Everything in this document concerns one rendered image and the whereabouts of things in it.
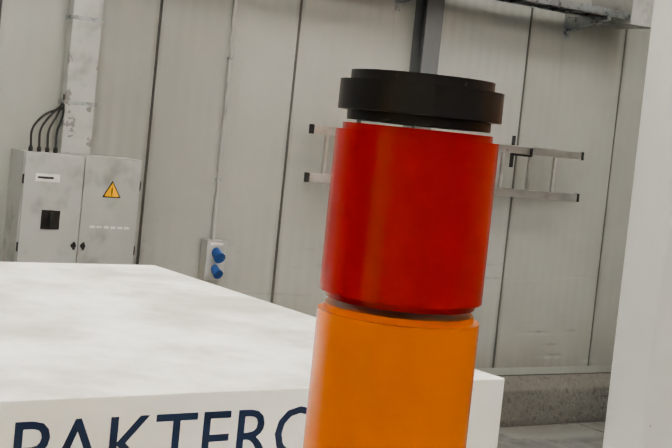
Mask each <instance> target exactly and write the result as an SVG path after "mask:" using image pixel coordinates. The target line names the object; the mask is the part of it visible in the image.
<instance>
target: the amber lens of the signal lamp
mask: <svg viewBox="0 0 672 448"><path fill-rule="evenodd" d="M473 318H474V317H473V315H472V314H471V313H467V314H457V315H434V314H417V313H406V312H397V311H388V310H381V309H374V308H368V307H363V306H357V305H352V304H348V303H344V302H340V301H337V300H334V299H332V298H326V299H325V301H324V302H323V303H320V304H318V307H317V315H316V325H315V334H314V344H313V354H312V364H311V373H310V383H309V393H308V403H307V412H306V422H305V432H304V442H303V448H466V444H467V434H468V425H469V416H470V407H471V398H472V389H473V380H474V371H475V361H476V352H477V343H478V334H479V325H480V324H479V322H478V321H476V320H474V319H473Z"/></svg>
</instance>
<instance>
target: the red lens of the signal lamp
mask: <svg viewBox="0 0 672 448"><path fill-rule="evenodd" d="M498 152H499V144H493V137H491V136H482V135H473V134H464V133H454V132H445V131H435V130H426V129H416V128H406V127H396V126H386V125H376V124H366V123H355V122H344V121H343V126H342V128H337V127H336V130H335V139H334V149H333V159H332V169H331V178H330V188H329V198H328V208H327V217H326V227H325V237H324V247H323V256H322V266H321V276H320V286H319V288H321V289H322V290H323V291H326V292H325V295H326V296H328V297H329V298H332V299H334V300H337V301H340V302H344V303H348V304H352V305H357V306H363V307H368V308H374V309H381V310H388V311H397V312H406V313H417V314H434V315H457V314H467V313H471V312H473V311H474V309H475V308H476V307H479V306H481V305H482V298H483V288H484V279H485V270H486V261H487V252H488V243H489V234H490V225H491V216H492V206H493V197H494V188H495V179H496V170H497V161H498Z"/></svg>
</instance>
